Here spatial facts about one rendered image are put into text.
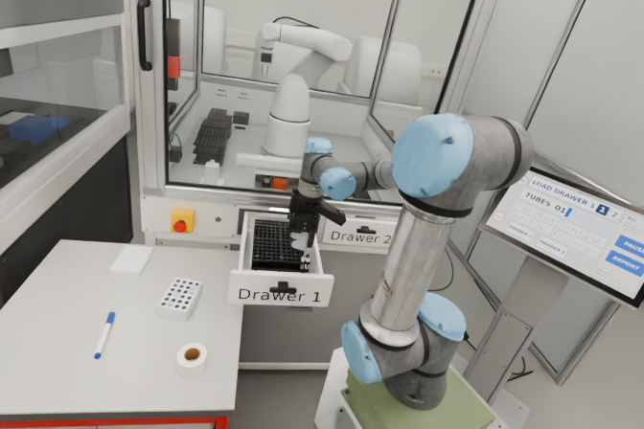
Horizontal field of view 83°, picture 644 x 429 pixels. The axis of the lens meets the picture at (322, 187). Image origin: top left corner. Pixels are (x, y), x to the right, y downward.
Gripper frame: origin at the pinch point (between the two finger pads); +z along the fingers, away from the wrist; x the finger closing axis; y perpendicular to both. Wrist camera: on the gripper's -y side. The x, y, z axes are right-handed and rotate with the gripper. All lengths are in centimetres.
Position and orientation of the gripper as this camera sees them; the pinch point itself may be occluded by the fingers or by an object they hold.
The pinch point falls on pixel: (307, 250)
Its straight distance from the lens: 112.2
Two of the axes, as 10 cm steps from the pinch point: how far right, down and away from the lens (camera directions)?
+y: -9.8, -1.0, -1.9
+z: -1.7, 8.8, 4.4
